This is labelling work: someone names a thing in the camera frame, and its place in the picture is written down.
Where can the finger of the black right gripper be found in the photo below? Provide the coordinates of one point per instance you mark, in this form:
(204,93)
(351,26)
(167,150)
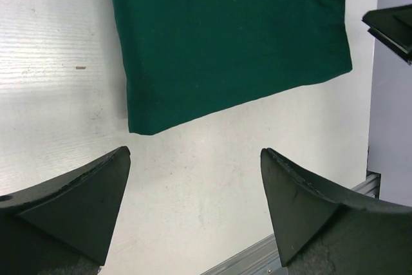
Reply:
(392,27)

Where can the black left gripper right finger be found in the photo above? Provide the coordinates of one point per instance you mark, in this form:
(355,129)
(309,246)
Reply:
(321,227)

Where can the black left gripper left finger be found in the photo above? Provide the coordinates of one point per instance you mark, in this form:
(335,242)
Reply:
(65,224)

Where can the dark green surgical cloth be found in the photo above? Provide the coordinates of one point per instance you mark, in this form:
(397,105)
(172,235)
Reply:
(185,59)

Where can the aluminium front frame rail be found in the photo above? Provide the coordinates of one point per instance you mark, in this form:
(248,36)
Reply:
(263,257)

